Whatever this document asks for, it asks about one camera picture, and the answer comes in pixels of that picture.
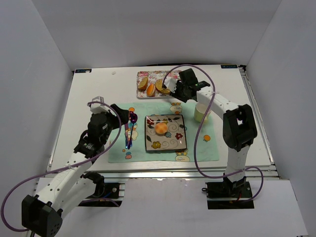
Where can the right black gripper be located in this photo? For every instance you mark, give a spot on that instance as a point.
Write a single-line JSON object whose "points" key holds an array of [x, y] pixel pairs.
{"points": [[181, 91]]}

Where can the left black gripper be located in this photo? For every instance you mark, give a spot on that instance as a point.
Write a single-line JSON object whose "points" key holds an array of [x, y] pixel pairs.
{"points": [[119, 115]]}

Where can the round orange bun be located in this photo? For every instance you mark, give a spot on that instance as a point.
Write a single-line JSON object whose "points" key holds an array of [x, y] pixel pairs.
{"points": [[161, 128]]}

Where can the metal serving tongs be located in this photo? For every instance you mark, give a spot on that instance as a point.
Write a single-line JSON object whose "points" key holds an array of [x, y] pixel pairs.
{"points": [[166, 95]]}

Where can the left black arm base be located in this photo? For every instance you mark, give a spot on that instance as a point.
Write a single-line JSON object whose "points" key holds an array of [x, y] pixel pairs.
{"points": [[108, 191]]}

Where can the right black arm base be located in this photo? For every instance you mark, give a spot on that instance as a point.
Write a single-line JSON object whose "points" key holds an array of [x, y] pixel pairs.
{"points": [[227, 190]]}

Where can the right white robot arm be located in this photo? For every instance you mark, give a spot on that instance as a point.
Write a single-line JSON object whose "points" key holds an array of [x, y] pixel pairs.
{"points": [[239, 128]]}

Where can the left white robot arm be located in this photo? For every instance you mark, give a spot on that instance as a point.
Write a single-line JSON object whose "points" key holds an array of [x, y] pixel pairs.
{"points": [[44, 212]]}

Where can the brown bread slice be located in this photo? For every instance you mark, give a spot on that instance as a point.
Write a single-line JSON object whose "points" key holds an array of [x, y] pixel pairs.
{"points": [[160, 88]]}

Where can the half brown bread roll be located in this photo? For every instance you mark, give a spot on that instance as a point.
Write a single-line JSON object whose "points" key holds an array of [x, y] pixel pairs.
{"points": [[143, 84]]}

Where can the iridescent purple spoon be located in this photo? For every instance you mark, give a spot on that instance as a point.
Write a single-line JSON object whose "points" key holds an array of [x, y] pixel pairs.
{"points": [[133, 119]]}

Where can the pale yellow mug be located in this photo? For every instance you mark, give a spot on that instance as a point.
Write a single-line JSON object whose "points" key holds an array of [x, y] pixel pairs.
{"points": [[199, 112]]}

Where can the light green cartoon placemat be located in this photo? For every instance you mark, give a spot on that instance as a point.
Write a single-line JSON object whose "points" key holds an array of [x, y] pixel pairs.
{"points": [[205, 138]]}

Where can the orange sandwich bun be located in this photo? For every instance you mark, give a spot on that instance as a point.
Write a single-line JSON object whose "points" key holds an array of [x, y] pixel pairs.
{"points": [[151, 90]]}

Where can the floral rectangular tray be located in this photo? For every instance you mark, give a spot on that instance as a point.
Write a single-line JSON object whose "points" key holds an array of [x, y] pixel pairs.
{"points": [[153, 76]]}

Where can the right blue table label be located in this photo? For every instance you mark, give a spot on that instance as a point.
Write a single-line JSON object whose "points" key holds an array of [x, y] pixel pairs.
{"points": [[229, 66]]}

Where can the blue table label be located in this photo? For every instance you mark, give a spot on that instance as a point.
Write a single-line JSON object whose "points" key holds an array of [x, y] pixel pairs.
{"points": [[229, 66], [78, 71]]}

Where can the square floral ceramic plate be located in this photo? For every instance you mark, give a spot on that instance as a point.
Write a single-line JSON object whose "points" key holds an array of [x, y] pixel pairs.
{"points": [[174, 139]]}

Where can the left blue table label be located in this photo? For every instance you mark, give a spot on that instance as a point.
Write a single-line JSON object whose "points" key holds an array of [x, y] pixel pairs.
{"points": [[78, 71]]}

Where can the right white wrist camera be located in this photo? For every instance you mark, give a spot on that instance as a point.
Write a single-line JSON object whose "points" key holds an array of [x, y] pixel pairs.
{"points": [[170, 84]]}

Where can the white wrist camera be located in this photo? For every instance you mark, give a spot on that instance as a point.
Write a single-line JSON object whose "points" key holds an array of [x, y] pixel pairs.
{"points": [[97, 105], [170, 84]]}

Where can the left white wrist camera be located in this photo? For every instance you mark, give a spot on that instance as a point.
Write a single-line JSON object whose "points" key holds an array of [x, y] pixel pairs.
{"points": [[97, 105]]}

